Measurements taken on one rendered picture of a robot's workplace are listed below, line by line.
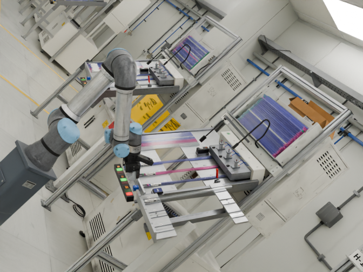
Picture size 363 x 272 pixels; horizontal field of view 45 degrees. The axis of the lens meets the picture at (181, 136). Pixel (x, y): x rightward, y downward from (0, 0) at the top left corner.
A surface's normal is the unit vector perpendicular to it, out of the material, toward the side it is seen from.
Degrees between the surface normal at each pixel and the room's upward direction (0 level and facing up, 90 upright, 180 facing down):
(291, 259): 89
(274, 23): 90
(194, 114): 90
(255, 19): 90
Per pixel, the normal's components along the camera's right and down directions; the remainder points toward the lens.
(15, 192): 0.51, 0.64
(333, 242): -0.59, -0.57
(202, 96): 0.33, 0.48
